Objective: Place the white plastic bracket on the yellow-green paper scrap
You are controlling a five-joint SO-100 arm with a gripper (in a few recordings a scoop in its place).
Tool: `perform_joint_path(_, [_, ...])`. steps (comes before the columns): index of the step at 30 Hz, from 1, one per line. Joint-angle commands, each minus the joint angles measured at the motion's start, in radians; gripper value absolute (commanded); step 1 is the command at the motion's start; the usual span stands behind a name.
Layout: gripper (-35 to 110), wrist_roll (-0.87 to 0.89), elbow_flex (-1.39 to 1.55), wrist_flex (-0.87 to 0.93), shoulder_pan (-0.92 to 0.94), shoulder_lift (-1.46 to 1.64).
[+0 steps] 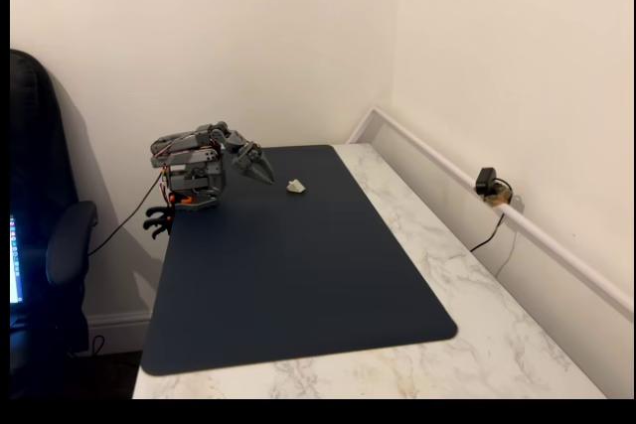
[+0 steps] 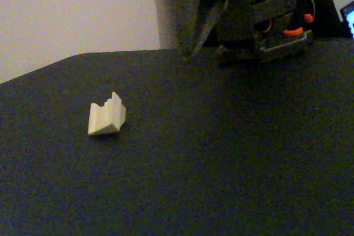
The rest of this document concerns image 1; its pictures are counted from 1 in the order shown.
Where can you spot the black webcam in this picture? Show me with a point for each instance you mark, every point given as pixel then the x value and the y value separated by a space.
pixel 484 180

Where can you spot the white plastic printed part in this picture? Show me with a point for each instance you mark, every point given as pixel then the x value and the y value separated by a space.
pixel 296 187

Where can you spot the grey SO-100 robot arm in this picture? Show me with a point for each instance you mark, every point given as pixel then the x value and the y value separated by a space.
pixel 191 156

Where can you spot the black table clamp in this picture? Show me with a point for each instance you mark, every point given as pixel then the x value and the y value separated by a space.
pixel 158 223

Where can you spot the white wall rail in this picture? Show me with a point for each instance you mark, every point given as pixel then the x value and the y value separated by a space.
pixel 546 240

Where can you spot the brown webcam mount block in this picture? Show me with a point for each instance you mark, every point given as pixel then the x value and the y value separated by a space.
pixel 498 197

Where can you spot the dark blue desk mat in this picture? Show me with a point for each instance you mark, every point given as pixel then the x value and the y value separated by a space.
pixel 298 270

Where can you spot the laptop with lit screen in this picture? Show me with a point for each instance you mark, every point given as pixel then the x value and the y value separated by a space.
pixel 16 260

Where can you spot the white baseboard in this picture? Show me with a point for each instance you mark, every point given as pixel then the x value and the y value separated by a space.
pixel 119 320

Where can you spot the black office chair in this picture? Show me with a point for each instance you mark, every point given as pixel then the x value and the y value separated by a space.
pixel 40 171

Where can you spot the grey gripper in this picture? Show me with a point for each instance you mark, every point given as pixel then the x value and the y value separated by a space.
pixel 251 162

